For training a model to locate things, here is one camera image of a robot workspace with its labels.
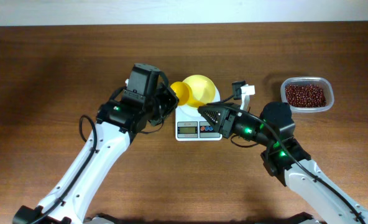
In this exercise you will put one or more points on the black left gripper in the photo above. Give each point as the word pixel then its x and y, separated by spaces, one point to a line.
pixel 167 101

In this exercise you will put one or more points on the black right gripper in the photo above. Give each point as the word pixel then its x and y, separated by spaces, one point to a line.
pixel 227 120

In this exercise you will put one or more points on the yellow plastic measuring scoop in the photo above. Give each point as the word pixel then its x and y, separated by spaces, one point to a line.
pixel 185 91

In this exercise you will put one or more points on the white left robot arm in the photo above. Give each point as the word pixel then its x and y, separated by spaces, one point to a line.
pixel 69 200

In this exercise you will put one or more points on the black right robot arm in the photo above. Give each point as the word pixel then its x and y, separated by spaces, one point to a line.
pixel 284 158

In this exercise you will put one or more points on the yellow plastic bowl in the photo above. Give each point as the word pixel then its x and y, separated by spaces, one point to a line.
pixel 202 91

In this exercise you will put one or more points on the white digital kitchen scale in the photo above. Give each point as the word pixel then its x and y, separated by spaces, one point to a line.
pixel 191 126

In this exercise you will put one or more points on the red adzuki beans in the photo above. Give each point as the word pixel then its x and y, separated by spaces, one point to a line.
pixel 305 96

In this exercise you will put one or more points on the clear plastic food container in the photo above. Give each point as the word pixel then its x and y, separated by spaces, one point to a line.
pixel 321 82

